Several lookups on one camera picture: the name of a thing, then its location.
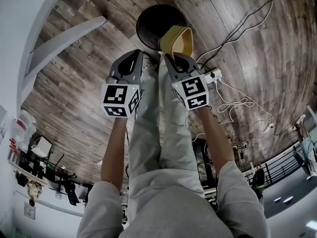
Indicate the person's white shoe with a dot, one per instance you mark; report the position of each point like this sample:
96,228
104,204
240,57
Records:
149,63

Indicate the white table leg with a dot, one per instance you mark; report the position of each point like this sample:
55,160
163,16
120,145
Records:
62,48

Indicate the white power strip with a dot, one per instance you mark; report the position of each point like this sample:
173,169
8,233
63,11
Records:
213,75

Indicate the person's grey sweatshirt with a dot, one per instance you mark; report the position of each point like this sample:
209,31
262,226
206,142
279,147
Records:
173,207

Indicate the black tripod stand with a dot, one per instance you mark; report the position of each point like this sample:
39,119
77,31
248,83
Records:
67,180

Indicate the yellow container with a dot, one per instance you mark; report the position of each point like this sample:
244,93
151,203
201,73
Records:
177,41

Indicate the white box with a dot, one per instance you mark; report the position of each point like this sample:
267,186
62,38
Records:
42,146

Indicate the red and white canister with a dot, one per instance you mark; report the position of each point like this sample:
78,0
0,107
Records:
24,126

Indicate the black metal railing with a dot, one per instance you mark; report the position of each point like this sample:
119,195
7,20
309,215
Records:
275,168

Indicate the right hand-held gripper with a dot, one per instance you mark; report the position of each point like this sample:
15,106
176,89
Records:
192,92

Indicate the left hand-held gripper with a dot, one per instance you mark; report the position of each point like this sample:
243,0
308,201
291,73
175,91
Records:
116,97

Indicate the person's left forearm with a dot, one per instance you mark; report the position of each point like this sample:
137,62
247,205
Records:
112,152

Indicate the person's right forearm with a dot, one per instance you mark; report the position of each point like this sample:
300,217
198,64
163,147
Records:
215,142

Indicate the black round trash bin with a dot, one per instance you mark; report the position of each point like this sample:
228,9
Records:
153,21

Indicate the white wall socket plate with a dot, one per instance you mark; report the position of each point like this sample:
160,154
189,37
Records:
29,211

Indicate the person's grey trousers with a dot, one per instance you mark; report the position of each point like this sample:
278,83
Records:
153,133

